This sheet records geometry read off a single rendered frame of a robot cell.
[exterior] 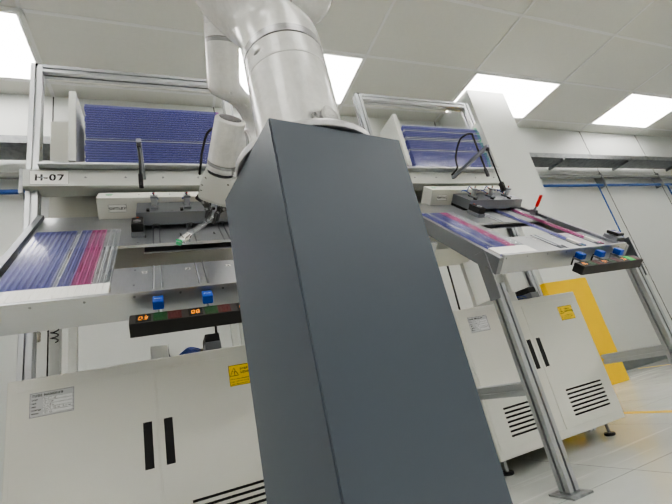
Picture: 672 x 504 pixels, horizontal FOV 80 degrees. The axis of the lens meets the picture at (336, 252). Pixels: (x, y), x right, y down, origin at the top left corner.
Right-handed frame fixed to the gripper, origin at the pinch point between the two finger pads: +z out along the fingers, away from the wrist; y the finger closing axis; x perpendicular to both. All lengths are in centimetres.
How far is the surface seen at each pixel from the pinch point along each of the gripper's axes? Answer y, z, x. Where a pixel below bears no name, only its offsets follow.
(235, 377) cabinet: -22, 37, 26
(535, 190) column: -231, 14, -261
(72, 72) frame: 81, -10, -61
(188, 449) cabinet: -16, 48, 45
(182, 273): -0.6, 6.6, 23.4
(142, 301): 2.7, 5.3, 39.4
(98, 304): 10.8, 6.3, 43.1
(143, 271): 9.3, 8.9, 24.4
